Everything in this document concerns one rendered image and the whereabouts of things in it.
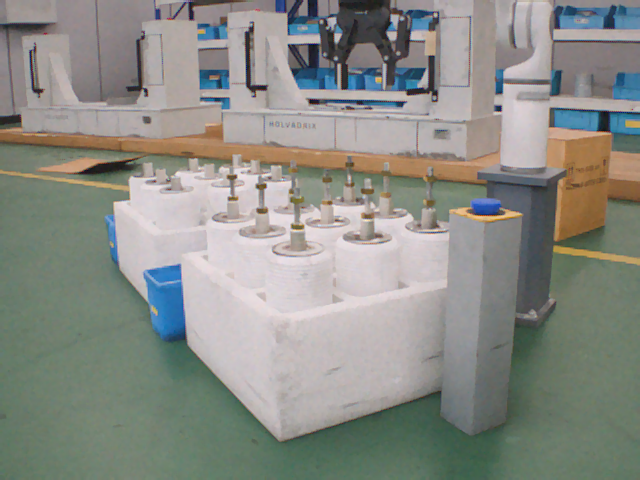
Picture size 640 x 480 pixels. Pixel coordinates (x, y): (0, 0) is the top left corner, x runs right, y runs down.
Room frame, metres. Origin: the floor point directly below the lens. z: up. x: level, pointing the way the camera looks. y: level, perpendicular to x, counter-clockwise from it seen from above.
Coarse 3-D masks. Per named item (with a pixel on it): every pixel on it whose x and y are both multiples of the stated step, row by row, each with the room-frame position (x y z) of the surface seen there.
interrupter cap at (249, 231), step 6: (246, 228) 1.03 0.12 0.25; (252, 228) 1.03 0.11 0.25; (270, 228) 1.03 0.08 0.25; (276, 228) 1.02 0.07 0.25; (282, 228) 1.02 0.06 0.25; (240, 234) 0.99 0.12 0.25; (246, 234) 0.98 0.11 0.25; (252, 234) 0.98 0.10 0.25; (258, 234) 0.99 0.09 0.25; (264, 234) 0.98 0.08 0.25; (270, 234) 0.98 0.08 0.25; (276, 234) 0.98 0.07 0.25; (282, 234) 0.99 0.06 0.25
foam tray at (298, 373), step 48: (192, 288) 1.09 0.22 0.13; (240, 288) 0.95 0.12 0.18; (336, 288) 0.94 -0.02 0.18; (432, 288) 0.94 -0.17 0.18; (192, 336) 1.11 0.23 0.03; (240, 336) 0.91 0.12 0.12; (288, 336) 0.81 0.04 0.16; (336, 336) 0.85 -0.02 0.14; (384, 336) 0.89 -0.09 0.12; (432, 336) 0.93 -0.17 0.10; (240, 384) 0.92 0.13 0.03; (288, 384) 0.81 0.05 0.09; (336, 384) 0.85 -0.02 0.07; (384, 384) 0.89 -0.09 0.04; (432, 384) 0.94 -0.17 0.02; (288, 432) 0.81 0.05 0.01
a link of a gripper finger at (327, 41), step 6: (324, 18) 0.99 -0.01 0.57; (318, 24) 0.99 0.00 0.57; (324, 24) 0.99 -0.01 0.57; (324, 30) 0.99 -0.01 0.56; (324, 36) 0.99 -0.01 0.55; (330, 36) 1.00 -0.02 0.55; (324, 42) 0.99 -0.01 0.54; (330, 42) 1.00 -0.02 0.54; (324, 48) 0.99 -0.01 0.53; (330, 48) 1.01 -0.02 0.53; (324, 54) 0.99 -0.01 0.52
